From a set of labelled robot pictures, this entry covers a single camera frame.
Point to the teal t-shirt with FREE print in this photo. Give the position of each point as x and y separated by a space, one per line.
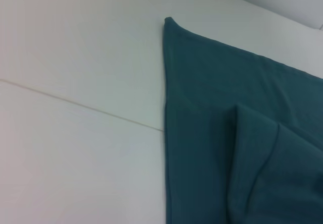
239 133

